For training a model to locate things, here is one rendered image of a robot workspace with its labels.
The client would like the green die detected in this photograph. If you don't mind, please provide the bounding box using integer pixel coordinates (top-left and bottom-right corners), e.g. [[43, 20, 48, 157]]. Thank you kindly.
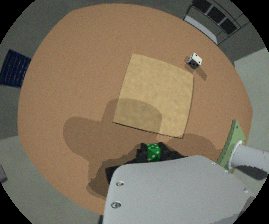
[[145, 144, 161, 162]]

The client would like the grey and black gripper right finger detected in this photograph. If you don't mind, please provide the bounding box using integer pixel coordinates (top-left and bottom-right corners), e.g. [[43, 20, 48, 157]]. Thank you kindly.
[[158, 142, 189, 162]]

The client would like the tan square mat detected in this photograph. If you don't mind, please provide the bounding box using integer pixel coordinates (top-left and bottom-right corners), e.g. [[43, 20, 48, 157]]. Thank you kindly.
[[113, 53, 193, 138]]

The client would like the white die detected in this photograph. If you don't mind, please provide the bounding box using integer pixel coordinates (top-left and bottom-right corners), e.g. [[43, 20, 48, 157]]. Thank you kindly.
[[187, 53, 202, 69]]

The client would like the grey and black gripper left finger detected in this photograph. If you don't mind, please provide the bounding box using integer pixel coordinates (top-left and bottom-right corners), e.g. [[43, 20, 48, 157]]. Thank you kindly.
[[105, 143, 148, 185]]

